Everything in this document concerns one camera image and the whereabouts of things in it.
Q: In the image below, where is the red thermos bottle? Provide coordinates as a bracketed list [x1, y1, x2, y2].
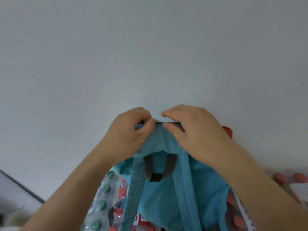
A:
[221, 125, 234, 140]

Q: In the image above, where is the person's left forearm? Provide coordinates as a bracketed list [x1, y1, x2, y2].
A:
[20, 143, 119, 231]

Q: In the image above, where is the white panel leaning on wall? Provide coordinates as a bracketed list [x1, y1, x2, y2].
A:
[0, 169, 46, 222]

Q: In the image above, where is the stack of water bottle packs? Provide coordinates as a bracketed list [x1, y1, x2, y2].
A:
[80, 170, 308, 231]

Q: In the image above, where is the person's right forearm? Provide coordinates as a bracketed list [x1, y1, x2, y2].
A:
[211, 141, 308, 231]

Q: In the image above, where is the person's right hand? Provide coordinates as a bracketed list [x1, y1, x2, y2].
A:
[160, 104, 235, 164]

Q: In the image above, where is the light blue backpack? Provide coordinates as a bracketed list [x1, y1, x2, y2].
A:
[112, 121, 231, 231]

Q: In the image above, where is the person's left hand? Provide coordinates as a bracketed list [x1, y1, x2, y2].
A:
[102, 107, 157, 159]

